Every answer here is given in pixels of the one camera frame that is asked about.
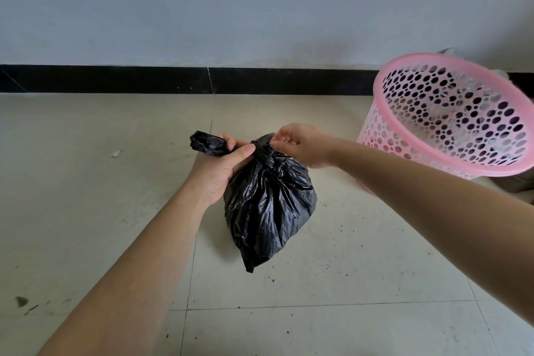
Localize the person's right hand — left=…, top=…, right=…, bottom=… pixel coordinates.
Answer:
left=270, top=122, right=347, bottom=170

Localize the person's left hand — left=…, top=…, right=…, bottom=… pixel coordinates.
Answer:
left=183, top=132, right=256, bottom=207

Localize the black plastic garbage bag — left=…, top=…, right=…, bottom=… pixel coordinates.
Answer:
left=189, top=131, right=318, bottom=274

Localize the person's right forearm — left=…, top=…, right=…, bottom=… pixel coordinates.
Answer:
left=332, top=141, right=534, bottom=325

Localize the person's left forearm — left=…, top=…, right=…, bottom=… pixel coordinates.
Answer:
left=37, top=182, right=211, bottom=356

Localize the pink perforated plastic basket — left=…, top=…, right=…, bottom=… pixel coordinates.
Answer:
left=357, top=52, right=534, bottom=196

